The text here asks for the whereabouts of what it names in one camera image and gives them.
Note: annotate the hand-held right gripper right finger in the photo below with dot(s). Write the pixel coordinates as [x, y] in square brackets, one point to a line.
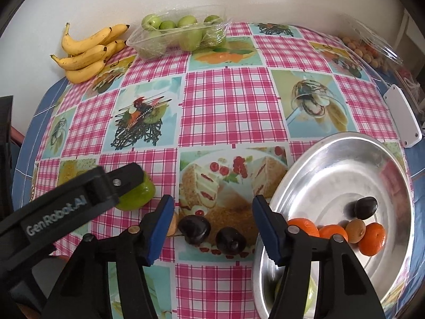
[267, 232]

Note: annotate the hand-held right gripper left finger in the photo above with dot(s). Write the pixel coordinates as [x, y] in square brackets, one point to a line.
[161, 229]

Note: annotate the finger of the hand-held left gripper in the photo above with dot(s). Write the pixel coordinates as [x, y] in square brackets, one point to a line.
[128, 176]

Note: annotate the small brown kiwi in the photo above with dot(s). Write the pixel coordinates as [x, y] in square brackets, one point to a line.
[173, 226]
[355, 231]

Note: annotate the green mango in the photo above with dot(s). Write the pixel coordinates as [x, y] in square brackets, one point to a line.
[311, 292]
[139, 194]

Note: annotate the dark purple plum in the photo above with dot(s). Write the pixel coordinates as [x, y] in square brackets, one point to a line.
[194, 229]
[365, 207]
[230, 241]

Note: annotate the orange tangerine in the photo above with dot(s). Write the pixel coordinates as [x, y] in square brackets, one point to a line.
[373, 239]
[303, 226]
[330, 231]

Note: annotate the silver metal plate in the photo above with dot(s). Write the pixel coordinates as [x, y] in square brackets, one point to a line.
[332, 172]

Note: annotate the pile of small brown fruits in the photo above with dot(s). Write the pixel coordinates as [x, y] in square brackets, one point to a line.
[360, 53]

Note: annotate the yellow banana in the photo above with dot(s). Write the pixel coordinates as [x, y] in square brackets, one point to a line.
[120, 45]
[83, 74]
[83, 60]
[119, 30]
[83, 45]

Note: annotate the pink checked printed tablecloth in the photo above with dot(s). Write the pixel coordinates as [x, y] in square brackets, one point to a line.
[225, 106]

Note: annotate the clear tray of green fruit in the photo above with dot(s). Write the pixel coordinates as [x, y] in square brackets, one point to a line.
[191, 40]

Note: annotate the white plastic device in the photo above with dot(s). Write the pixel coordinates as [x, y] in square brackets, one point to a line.
[403, 116]

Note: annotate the clear plastic tray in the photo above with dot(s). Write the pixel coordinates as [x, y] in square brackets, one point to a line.
[199, 11]

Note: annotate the clear plastic clamshell box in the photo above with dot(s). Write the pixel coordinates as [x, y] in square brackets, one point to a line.
[375, 36]

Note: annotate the white furniture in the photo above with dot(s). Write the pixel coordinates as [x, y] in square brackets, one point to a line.
[413, 33]

